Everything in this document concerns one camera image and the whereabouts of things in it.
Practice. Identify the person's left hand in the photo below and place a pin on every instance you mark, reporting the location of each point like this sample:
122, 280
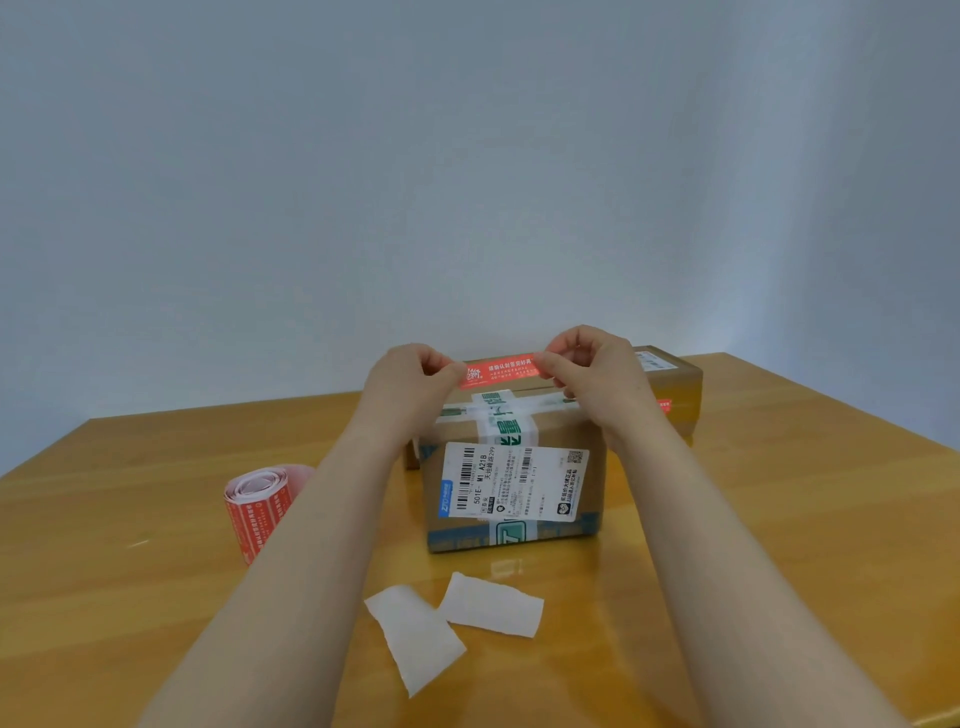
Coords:
405, 397

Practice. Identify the person's right hand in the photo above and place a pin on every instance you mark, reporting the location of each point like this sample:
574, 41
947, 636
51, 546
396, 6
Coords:
607, 390

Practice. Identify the box with green GT tape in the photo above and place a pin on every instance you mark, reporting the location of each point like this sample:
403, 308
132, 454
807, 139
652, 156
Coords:
450, 431

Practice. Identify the wide cardboard box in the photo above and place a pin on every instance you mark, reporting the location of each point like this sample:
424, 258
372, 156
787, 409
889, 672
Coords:
411, 457

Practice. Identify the cardboard box with torn tape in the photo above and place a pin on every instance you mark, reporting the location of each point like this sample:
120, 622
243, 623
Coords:
686, 390

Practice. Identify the roll of red stickers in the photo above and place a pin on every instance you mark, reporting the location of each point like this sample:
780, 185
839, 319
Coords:
259, 514

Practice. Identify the white backing paper piece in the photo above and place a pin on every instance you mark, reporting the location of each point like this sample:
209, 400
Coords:
416, 637
491, 604

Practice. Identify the person's left forearm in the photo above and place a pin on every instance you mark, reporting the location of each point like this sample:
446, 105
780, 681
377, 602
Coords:
270, 592

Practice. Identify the person's right forearm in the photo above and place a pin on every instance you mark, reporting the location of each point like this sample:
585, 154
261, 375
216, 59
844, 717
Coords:
750, 585

